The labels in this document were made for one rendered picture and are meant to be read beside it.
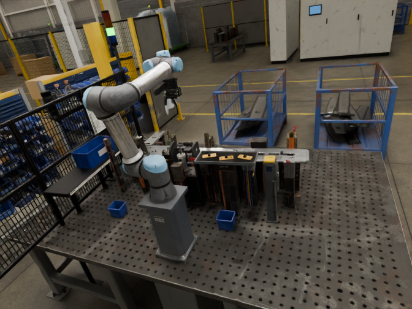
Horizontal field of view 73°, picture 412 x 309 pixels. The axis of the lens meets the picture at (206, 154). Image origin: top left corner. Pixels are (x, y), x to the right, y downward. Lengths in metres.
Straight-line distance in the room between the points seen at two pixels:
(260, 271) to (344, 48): 8.51
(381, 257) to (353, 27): 8.23
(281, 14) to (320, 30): 1.23
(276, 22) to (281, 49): 0.80
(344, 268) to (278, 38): 8.47
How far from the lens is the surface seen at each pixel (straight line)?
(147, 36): 5.01
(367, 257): 1.77
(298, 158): 1.95
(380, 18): 9.57
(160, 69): 1.42
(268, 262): 1.66
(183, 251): 1.70
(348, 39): 9.56
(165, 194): 1.49
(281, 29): 9.56
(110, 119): 1.37
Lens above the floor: 1.98
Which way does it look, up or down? 28 degrees down
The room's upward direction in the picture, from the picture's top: 10 degrees counter-clockwise
